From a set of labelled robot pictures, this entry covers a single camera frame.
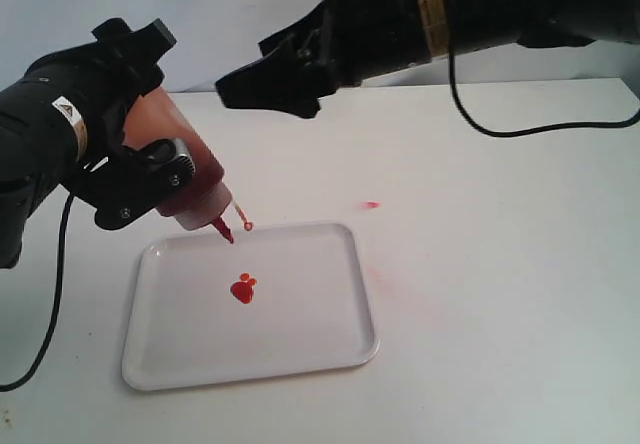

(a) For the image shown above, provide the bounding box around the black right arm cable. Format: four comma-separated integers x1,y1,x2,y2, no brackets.
447,38,640,139

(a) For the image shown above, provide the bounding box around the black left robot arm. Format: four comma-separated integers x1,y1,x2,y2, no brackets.
1,18,195,269

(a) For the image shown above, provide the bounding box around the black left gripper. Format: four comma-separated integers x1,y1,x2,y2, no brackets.
25,19,194,228

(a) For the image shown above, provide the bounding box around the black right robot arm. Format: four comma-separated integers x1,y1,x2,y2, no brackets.
215,0,639,119

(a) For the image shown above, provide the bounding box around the red ketchup blob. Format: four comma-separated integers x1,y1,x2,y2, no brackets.
230,273,257,304

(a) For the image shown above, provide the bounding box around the white rectangular tray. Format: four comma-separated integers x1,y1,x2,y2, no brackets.
121,222,379,391

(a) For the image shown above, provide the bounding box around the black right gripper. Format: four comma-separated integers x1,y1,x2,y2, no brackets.
215,0,430,118

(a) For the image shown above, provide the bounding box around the ketchup squeeze bottle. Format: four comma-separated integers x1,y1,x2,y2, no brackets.
124,87,237,244

